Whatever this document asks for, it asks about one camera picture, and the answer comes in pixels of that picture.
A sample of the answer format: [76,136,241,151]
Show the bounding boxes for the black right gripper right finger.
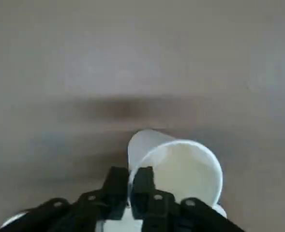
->
[130,166,247,232]

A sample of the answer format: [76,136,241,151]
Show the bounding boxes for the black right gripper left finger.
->
[1,166,131,232]

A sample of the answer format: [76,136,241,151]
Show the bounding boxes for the white disposable paper cup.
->
[126,129,224,211]

